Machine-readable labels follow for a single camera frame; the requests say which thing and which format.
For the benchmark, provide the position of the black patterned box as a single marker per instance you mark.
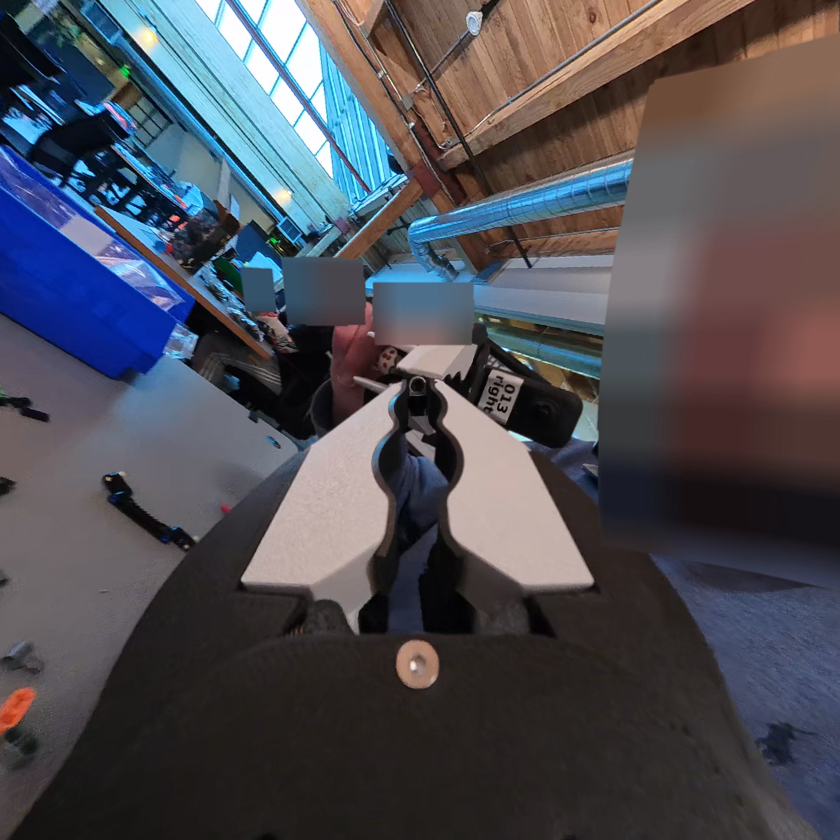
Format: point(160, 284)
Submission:
point(207, 236)

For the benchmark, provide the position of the black grey lego piece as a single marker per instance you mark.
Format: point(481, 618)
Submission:
point(418, 410)

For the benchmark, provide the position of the long black lego beam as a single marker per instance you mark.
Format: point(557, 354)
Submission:
point(148, 515)

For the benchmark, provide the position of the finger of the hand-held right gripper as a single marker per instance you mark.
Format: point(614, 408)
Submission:
point(433, 362)

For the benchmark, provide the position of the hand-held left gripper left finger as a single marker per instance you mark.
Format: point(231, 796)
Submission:
point(315, 512)

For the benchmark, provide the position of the person's right hand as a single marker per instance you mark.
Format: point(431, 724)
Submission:
point(351, 361)

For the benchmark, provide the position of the small grey lego piece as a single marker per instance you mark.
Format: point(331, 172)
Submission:
point(21, 656)

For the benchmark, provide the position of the clear plastic bags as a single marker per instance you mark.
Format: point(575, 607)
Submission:
point(134, 269)

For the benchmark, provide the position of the small black lego piece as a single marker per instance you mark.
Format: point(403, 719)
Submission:
point(19, 745)
point(26, 408)

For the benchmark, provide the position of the orange lego piece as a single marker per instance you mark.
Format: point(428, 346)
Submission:
point(16, 709)

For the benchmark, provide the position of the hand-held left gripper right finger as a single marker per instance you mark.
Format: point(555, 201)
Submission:
point(518, 518)

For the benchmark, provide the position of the blue storage bin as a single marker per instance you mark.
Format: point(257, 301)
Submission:
point(72, 275)

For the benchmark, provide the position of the metal ventilation duct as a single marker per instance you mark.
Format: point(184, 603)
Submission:
point(525, 197)

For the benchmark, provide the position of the wooden table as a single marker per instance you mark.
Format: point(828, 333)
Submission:
point(197, 289)

